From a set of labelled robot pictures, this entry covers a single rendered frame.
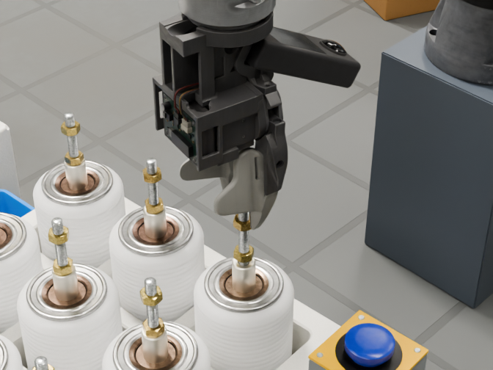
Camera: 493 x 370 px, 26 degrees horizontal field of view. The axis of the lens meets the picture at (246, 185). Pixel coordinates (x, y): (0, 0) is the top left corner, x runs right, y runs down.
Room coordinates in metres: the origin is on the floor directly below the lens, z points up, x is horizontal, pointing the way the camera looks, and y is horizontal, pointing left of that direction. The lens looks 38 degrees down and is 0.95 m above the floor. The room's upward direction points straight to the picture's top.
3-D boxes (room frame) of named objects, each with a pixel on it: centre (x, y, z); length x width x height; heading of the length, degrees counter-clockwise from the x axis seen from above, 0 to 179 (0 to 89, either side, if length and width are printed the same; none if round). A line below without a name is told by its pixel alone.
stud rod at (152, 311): (0.65, 0.08, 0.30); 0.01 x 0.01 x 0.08
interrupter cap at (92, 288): (0.73, 0.17, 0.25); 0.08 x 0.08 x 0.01
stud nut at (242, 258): (0.74, 0.00, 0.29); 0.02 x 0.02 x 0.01; 76
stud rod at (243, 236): (0.74, 0.00, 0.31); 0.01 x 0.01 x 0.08
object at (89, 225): (0.89, 0.18, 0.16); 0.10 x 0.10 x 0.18
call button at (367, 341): (0.59, -0.10, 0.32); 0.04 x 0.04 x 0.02
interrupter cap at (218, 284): (0.74, 0.00, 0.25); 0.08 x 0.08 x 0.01
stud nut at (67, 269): (0.73, 0.17, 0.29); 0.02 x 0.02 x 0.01; 59
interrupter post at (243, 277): (0.74, 0.00, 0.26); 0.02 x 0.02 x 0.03
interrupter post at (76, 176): (0.89, 0.18, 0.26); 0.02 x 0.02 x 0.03
